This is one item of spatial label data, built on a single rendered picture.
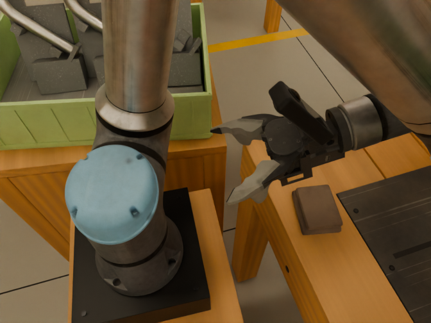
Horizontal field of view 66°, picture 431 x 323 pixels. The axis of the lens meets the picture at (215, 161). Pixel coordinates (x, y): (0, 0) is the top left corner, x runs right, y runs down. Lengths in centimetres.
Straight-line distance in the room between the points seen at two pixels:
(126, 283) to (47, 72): 69
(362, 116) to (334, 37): 27
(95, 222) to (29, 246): 144
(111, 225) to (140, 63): 20
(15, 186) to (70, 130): 26
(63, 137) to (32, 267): 94
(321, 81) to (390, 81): 213
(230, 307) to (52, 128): 63
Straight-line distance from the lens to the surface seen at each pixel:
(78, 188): 45
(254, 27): 284
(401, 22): 27
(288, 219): 71
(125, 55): 42
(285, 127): 52
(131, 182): 43
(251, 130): 54
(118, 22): 40
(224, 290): 70
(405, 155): 92
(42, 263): 180
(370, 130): 53
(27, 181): 108
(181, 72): 100
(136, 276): 56
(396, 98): 32
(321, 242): 71
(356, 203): 77
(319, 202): 71
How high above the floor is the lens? 153
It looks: 55 degrees down
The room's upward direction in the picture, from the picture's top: straight up
